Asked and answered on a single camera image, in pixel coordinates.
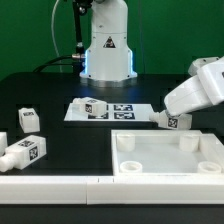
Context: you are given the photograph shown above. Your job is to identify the black camera pole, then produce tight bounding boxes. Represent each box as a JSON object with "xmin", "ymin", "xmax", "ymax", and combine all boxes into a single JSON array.
[{"xmin": 72, "ymin": 0, "xmax": 93, "ymax": 71}]

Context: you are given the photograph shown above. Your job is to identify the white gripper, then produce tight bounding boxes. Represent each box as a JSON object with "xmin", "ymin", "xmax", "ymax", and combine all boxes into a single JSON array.
[{"xmin": 164, "ymin": 56, "xmax": 224, "ymax": 116}]

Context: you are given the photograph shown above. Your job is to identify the white square table top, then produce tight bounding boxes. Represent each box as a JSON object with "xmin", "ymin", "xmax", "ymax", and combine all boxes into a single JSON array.
[{"xmin": 111, "ymin": 130, "xmax": 224, "ymax": 176}]

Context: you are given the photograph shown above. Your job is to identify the white part at left edge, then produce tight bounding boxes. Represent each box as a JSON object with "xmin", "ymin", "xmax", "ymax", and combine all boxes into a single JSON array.
[{"xmin": 0, "ymin": 132, "xmax": 8, "ymax": 156}]

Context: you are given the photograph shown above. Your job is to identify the white marker sheet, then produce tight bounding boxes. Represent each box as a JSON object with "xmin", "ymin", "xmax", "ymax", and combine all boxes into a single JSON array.
[{"xmin": 64, "ymin": 103, "xmax": 154, "ymax": 122}]

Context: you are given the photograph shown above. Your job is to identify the black cables behind table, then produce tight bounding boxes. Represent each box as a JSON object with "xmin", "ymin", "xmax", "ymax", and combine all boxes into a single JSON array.
[{"xmin": 33, "ymin": 53, "xmax": 86, "ymax": 74}]

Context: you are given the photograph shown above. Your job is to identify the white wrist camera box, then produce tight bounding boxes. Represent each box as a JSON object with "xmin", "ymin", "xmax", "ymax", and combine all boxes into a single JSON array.
[{"xmin": 188, "ymin": 57, "xmax": 219, "ymax": 76}]

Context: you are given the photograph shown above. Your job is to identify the white front fence bar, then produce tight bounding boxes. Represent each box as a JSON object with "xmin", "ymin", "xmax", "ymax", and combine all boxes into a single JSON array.
[{"xmin": 0, "ymin": 174, "xmax": 224, "ymax": 205}]

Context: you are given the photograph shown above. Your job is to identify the white thin cable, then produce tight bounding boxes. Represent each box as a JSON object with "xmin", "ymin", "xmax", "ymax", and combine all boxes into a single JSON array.
[{"xmin": 50, "ymin": 0, "xmax": 64, "ymax": 73}]

